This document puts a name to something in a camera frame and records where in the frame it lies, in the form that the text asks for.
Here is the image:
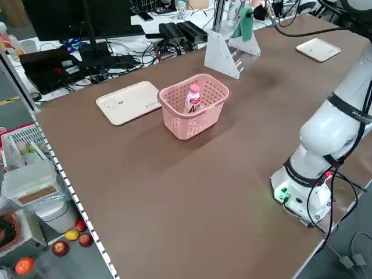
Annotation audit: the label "grey cable connectors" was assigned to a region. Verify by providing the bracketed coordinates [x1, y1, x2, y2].
[338, 231, 366, 271]

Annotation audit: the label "clear jar with blue lid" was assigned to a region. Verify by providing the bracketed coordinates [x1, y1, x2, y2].
[176, 0, 187, 20]

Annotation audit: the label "aluminium frame post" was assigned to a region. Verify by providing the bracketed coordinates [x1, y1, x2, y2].
[213, 0, 229, 33]
[0, 43, 41, 113]

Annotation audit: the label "beige rabbit print tray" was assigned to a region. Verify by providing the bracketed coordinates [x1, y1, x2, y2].
[95, 81, 163, 127]
[295, 38, 342, 63]

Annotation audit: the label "person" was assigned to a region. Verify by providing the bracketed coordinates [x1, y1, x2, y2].
[129, 0, 177, 14]

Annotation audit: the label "pink-capped white milk bottle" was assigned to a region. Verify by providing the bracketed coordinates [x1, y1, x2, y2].
[227, 0, 238, 20]
[184, 84, 202, 115]

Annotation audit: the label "orange fruit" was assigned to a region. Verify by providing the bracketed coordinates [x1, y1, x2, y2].
[15, 257, 35, 276]

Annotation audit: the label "pink plastic basket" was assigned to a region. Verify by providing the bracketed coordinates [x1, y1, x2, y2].
[157, 73, 231, 141]

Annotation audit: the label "clear drink bottle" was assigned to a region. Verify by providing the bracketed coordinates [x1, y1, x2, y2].
[7, 33, 26, 56]

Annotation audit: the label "black finned power supply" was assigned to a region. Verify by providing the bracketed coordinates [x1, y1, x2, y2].
[176, 20, 209, 44]
[159, 23, 187, 46]

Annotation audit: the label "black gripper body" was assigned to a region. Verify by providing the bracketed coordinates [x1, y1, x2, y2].
[253, 5, 267, 21]

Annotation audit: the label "white bucket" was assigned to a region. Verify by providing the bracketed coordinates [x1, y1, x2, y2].
[34, 200, 78, 234]

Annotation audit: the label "black keyboard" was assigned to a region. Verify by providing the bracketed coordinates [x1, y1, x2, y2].
[97, 24, 146, 38]

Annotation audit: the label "green fleece cloth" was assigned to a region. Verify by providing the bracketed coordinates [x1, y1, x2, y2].
[231, 7, 254, 41]

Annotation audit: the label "white plastic crate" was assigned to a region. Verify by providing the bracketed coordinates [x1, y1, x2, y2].
[0, 123, 47, 172]

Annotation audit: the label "brown wicker basket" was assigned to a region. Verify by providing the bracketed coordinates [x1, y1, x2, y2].
[0, 210, 21, 252]

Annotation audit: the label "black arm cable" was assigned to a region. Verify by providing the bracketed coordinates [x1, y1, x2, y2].
[273, 16, 367, 37]

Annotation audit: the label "black computer monitor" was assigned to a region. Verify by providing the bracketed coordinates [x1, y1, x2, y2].
[22, 0, 131, 63]

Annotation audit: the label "black base cable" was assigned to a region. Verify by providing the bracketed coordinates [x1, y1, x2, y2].
[306, 171, 369, 253]

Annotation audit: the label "white cup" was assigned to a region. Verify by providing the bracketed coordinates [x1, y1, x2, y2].
[20, 39, 39, 55]

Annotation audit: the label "flat black dock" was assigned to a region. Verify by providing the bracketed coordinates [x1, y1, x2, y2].
[19, 46, 88, 95]

